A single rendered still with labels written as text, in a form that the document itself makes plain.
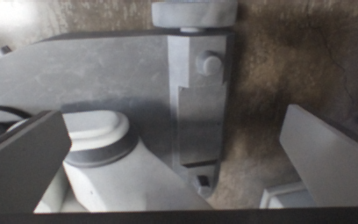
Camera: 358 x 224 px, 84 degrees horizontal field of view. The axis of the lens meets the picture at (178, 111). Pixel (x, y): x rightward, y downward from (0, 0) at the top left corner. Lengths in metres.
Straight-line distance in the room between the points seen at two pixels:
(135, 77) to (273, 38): 0.48
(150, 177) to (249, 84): 0.54
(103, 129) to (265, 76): 0.60
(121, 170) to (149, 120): 0.21
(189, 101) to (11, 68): 0.38
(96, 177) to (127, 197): 0.07
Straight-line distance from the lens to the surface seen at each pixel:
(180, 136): 0.53
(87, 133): 0.36
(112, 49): 0.46
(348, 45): 0.98
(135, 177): 0.33
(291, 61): 0.83
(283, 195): 1.21
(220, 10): 0.45
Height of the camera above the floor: 0.62
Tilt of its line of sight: 60 degrees down
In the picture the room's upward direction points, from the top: 158 degrees clockwise
